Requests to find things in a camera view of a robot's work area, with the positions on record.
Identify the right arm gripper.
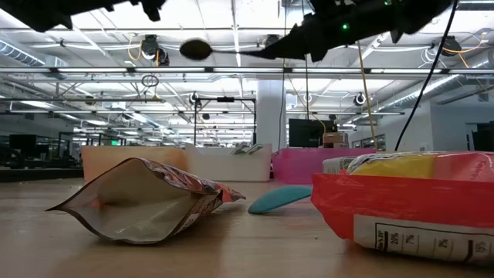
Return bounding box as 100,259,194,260
246,0,393,63

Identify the black spoon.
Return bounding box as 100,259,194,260
178,38,271,62

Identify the black monitor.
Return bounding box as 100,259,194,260
288,117,340,149
471,121,494,152
8,134,39,156

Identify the red plastic bin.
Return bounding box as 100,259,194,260
271,147,377,185

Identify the white plastic bin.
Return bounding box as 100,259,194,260
184,142,273,182

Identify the teal round lid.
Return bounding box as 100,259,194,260
247,184,314,215

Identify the orange plastic bin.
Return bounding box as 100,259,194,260
80,144,189,182

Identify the orange ramen packet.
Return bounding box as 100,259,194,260
310,150,494,268

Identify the orange brown snack pouch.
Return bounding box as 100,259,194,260
46,156,247,246

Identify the black hanging cable ring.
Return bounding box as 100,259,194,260
141,74,161,89

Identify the black background rig frame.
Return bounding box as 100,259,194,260
192,96,258,147

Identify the yellow cable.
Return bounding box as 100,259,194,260
357,40,378,151

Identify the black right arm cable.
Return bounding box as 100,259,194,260
394,0,460,151

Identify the silver ventilation duct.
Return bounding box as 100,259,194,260
376,57,494,114

